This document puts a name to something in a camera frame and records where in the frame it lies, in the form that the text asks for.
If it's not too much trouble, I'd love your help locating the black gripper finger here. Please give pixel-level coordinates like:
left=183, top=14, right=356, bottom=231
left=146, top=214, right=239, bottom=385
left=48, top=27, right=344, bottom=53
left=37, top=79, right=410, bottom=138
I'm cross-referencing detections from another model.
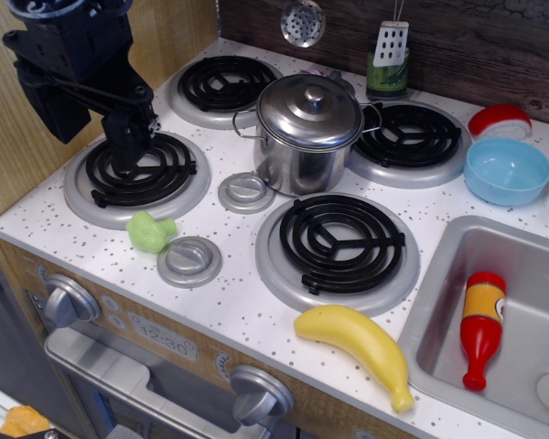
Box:
left=102, top=123, right=131, bottom=175
left=125, top=125, right=155, bottom=172

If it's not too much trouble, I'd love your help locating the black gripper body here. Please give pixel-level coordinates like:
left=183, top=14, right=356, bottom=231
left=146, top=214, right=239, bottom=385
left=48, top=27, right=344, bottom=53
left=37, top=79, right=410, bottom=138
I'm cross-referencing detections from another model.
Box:
left=59, top=54, right=160, bottom=136

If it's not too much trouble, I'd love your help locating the stainless steel pot lid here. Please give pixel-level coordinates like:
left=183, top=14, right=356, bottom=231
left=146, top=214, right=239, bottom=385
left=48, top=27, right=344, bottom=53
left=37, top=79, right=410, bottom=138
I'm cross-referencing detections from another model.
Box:
left=256, top=74, right=364, bottom=150

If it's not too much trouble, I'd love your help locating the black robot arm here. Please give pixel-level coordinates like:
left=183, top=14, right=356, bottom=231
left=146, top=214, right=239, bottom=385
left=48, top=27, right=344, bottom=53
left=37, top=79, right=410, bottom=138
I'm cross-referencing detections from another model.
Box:
left=3, top=1, right=159, bottom=175

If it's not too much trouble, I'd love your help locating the front left black burner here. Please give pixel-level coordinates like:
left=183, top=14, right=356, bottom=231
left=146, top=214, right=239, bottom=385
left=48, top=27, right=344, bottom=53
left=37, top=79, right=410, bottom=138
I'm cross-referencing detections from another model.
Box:
left=63, top=133, right=211, bottom=230

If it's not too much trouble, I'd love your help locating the black burner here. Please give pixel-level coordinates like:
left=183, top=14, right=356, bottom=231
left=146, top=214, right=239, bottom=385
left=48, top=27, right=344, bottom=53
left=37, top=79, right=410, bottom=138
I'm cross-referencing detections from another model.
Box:
left=254, top=193, right=420, bottom=316
left=348, top=101, right=472, bottom=189
left=168, top=55, right=282, bottom=130
left=63, top=133, right=211, bottom=230

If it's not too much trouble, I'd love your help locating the back left black burner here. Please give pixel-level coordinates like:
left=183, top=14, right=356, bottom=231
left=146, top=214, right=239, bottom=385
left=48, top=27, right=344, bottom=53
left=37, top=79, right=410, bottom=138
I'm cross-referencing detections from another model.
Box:
left=168, top=55, right=282, bottom=130

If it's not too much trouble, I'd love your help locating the green toy broccoli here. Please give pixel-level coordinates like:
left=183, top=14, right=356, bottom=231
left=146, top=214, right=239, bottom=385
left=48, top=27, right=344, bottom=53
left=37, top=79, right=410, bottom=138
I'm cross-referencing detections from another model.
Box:
left=126, top=211, right=177, bottom=253

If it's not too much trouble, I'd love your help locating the upper silver stove dial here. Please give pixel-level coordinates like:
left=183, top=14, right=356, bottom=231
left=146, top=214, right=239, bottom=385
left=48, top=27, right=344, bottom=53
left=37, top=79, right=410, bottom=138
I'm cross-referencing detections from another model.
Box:
left=218, top=172, right=275, bottom=214

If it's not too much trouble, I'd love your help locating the silver stove dial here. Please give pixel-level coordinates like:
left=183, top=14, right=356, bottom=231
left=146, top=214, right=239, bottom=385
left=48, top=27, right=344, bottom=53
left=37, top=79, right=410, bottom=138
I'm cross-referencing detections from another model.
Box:
left=156, top=237, right=222, bottom=289
left=218, top=172, right=275, bottom=214

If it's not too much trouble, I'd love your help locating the lower silver stove dial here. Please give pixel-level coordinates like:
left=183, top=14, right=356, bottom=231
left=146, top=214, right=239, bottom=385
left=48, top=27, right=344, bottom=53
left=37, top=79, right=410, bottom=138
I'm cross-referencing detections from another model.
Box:
left=156, top=237, right=222, bottom=289

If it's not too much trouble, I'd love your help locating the left silver oven knob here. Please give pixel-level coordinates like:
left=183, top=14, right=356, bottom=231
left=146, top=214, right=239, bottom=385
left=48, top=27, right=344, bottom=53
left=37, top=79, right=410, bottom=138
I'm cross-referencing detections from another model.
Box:
left=45, top=273, right=101, bottom=328

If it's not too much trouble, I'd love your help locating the silver oven knob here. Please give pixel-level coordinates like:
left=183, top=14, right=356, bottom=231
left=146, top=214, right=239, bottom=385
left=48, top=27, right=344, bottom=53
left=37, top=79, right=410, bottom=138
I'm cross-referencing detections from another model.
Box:
left=45, top=273, right=101, bottom=328
left=230, top=365, right=295, bottom=426

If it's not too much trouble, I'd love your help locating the silver perforated skimmer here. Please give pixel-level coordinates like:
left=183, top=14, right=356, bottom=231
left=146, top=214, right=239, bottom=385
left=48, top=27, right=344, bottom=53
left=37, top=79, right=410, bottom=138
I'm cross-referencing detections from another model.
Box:
left=280, top=1, right=326, bottom=48

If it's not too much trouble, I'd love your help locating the front right black burner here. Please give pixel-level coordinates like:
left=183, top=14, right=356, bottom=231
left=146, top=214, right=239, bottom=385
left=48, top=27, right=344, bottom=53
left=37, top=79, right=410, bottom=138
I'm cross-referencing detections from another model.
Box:
left=254, top=193, right=420, bottom=316

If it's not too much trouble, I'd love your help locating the green toy can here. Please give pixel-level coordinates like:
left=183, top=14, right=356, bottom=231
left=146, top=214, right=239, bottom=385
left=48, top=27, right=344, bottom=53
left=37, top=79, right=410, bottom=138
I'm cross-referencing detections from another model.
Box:
left=366, top=37, right=409, bottom=101

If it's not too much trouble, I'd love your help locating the yellow toy banana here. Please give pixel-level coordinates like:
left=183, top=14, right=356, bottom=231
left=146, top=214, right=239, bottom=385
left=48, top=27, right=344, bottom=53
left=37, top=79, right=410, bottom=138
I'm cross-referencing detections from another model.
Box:
left=294, top=305, right=414, bottom=413

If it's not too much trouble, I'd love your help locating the back right black burner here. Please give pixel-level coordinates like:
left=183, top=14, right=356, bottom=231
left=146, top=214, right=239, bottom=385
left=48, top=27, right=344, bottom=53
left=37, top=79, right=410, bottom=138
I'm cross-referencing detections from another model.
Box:
left=348, top=101, right=472, bottom=189

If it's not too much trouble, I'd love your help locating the silver slotted spatula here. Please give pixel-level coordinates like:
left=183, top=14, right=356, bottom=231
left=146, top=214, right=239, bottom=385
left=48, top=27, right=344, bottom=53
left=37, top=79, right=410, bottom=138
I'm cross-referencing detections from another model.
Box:
left=372, top=1, right=409, bottom=68

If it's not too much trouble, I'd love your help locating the right silver oven knob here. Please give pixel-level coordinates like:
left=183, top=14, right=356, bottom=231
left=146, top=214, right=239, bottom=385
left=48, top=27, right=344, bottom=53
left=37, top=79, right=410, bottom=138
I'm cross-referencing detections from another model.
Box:
left=230, top=365, right=295, bottom=426

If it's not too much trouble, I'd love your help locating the orange toy food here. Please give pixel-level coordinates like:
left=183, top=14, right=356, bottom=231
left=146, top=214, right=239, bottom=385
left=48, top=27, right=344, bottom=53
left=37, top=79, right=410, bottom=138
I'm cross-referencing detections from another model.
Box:
left=0, top=406, right=50, bottom=438

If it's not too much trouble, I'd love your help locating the red white toy sushi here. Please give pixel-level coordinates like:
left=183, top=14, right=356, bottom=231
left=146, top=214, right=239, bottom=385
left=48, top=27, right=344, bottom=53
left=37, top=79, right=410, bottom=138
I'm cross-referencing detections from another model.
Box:
left=468, top=104, right=533, bottom=140

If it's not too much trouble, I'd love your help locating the light blue plastic bowl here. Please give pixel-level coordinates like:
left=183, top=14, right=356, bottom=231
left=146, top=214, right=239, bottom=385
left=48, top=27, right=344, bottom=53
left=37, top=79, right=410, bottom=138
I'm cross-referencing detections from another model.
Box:
left=464, top=138, right=549, bottom=207

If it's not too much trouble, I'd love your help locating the red toy ketchup bottle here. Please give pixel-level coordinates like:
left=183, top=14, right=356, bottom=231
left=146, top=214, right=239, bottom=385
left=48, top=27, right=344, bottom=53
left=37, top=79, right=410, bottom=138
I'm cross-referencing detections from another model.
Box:
left=460, top=272, right=507, bottom=391

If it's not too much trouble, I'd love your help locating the silver toy sink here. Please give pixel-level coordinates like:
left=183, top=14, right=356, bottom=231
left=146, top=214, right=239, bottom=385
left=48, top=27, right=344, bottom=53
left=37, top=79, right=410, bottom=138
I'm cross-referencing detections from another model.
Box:
left=399, top=216, right=549, bottom=438

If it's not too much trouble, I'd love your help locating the silver oven door handle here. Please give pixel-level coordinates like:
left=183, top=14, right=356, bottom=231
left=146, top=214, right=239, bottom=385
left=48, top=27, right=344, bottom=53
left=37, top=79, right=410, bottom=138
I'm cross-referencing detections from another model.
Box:
left=45, top=327, right=272, bottom=438

